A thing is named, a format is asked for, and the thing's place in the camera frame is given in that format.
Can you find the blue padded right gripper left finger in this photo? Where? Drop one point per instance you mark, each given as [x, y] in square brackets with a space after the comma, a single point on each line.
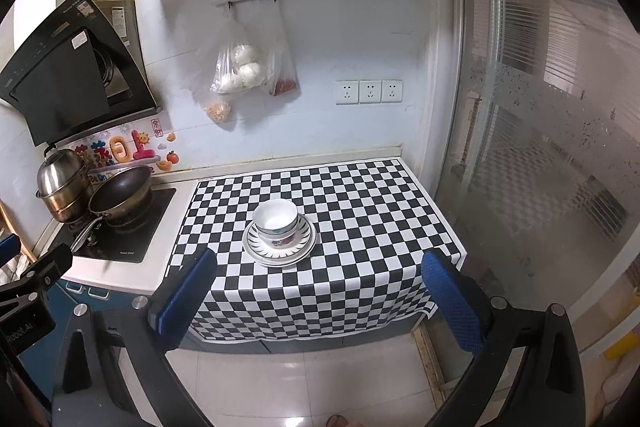
[175, 302]

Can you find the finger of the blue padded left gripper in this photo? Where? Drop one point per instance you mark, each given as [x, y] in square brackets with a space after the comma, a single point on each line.
[10, 247]

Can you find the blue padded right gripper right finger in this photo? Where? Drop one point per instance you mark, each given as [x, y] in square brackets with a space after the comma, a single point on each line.
[464, 306]

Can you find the white plate grey flower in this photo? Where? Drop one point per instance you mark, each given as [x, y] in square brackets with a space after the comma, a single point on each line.
[280, 251]

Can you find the white bowl red flowers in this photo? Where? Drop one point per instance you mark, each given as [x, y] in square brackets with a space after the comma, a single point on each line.
[278, 241]

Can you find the white bowl blue flowers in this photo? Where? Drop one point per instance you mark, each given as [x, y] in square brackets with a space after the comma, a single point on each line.
[275, 216]

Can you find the white plate blue leaf pattern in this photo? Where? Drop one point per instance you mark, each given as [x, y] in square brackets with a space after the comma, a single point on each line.
[280, 244]

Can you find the wooden cutting board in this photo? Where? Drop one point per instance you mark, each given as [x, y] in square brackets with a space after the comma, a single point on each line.
[8, 228]

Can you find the black induction cooktop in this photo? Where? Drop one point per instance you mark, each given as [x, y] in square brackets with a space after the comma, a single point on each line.
[130, 241]

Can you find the stainless steel steamer pot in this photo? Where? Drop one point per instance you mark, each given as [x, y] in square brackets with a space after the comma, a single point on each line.
[63, 184]

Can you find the black frying pan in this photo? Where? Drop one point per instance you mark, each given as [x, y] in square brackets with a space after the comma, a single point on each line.
[119, 199]

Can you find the black white checkered cloth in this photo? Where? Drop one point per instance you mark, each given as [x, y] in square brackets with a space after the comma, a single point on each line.
[374, 222]

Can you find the frosted glass sliding door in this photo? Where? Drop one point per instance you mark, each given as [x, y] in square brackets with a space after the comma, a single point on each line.
[541, 176]

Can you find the black range hood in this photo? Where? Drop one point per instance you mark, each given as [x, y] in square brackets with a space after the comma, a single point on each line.
[73, 75]

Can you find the plastic bag with orange food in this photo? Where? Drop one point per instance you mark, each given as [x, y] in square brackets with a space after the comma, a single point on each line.
[212, 95]

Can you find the plastic bag with red food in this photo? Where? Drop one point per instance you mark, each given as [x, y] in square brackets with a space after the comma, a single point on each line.
[281, 72]

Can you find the plastic bag with white buns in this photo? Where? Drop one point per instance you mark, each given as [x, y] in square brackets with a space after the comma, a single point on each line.
[239, 65]

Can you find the colourful wall stickers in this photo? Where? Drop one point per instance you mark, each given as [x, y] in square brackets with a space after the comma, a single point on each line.
[147, 142]

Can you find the white triple wall socket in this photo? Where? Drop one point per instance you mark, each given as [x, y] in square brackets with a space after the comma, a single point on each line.
[368, 91]

